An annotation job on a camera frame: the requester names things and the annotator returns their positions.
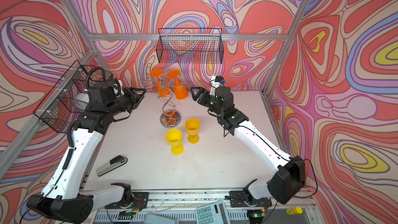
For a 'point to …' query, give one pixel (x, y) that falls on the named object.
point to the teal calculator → (215, 213)
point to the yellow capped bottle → (295, 210)
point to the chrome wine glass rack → (170, 117)
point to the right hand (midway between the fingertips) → (195, 94)
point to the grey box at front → (150, 218)
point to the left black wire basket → (62, 106)
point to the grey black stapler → (111, 165)
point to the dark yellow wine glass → (192, 126)
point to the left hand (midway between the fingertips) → (147, 90)
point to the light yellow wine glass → (173, 137)
